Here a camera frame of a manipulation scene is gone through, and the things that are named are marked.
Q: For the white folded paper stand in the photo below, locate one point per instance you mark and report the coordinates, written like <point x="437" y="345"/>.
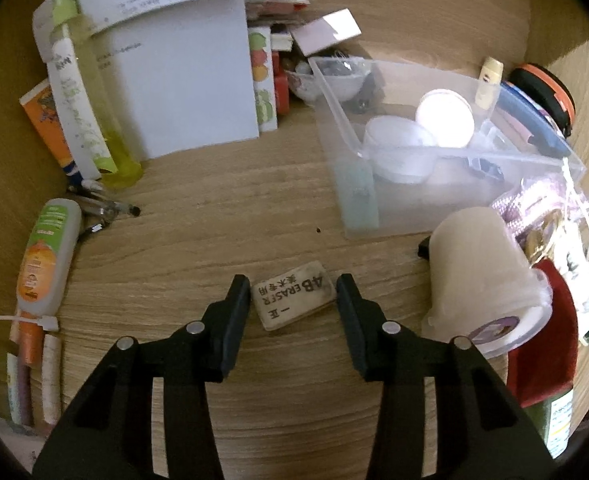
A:
<point x="177" y="72"/>

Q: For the cream lotion bottle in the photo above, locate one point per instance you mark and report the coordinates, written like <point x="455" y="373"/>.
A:
<point x="490" y="78"/>

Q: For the white bowl of trinkets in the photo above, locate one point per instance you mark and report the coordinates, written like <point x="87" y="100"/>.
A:
<point x="344" y="76"/>

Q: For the stack of books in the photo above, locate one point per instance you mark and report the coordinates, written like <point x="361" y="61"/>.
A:
<point x="275" y="12"/>

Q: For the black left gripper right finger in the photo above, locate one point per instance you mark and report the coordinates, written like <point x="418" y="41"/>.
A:
<point x="482" y="432"/>

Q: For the green glass jar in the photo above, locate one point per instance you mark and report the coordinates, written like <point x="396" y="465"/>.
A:
<point x="552" y="418"/>

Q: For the white AB eraser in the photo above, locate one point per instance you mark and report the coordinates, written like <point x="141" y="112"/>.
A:
<point x="295" y="294"/>

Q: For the clear plastic storage bin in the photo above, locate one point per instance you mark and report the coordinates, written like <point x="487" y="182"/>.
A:
<point x="494" y="161"/>

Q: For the orange green lotion tube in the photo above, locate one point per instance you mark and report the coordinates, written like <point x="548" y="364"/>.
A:
<point x="47" y="258"/>

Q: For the pink round mini fan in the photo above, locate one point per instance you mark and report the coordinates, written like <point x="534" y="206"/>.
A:
<point x="446" y="119"/>

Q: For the black orange zip case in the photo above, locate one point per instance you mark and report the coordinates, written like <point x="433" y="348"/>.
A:
<point x="547" y="90"/>

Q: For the yellow green spray bottle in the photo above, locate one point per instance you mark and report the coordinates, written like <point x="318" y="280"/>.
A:
<point x="86" y="99"/>

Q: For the blue patchwork pencil case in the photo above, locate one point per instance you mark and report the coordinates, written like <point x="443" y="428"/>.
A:
<point x="532" y="123"/>

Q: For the white brown lip tube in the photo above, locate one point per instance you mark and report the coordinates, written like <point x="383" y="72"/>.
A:
<point x="51" y="379"/>

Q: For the fruit pattern box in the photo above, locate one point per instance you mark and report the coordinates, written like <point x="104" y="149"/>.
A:
<point x="263" y="77"/>

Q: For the small white cardboard box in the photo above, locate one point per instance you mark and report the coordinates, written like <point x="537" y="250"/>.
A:
<point x="325" y="32"/>

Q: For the red pouch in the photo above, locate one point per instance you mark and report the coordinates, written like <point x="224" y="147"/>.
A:
<point x="545" y="365"/>

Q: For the black pens cluster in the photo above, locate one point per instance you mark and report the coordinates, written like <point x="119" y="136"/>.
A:
<point x="99" y="208"/>

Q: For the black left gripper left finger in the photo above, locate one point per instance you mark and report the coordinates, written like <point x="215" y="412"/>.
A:
<point x="106" y="431"/>

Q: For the orange capped marker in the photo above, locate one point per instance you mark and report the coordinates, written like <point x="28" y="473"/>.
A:
<point x="31" y="337"/>

